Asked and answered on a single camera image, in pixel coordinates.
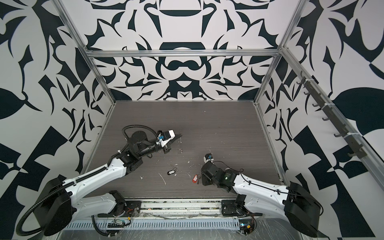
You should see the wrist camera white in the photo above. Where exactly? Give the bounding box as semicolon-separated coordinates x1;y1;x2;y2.
204;153;213;163
158;130;176;145

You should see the perforated metal ring plate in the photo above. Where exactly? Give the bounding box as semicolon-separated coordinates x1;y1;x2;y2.
178;141;183;154

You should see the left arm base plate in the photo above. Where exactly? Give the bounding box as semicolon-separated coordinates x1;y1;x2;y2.
97;201;142;218

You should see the white slotted cable duct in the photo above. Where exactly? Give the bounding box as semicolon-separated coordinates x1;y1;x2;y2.
59;219;241;231

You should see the circuit board with wires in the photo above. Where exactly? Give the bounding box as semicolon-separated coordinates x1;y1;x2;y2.
108;218;132;229
239;218;257;236

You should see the horizontal aluminium frame bar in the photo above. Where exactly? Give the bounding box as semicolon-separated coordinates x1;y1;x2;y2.
86;49;279;58

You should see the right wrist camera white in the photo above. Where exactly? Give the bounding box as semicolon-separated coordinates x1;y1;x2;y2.
204;153;213;163

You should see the wall hook rail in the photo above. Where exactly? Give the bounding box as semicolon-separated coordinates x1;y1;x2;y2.
298;76;368;159

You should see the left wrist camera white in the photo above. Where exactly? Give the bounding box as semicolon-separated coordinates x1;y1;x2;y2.
158;130;176;145

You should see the red key tag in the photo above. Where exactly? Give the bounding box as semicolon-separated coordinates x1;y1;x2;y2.
193;175;199;183

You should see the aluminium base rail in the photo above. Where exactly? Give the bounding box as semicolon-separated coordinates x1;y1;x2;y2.
52;197;308;221

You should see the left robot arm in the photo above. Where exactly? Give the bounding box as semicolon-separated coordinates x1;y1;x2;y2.
16;125;182;236

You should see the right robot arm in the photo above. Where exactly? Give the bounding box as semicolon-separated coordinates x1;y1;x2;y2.
201;162;323;238

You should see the left circuit board with wires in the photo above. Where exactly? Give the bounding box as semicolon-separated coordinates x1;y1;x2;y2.
108;218;132;229

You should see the right circuit board with wires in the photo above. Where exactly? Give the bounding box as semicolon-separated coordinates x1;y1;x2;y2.
239;218;257;236

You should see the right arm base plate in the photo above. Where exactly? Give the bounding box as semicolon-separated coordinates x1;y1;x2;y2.
220;199;264;217

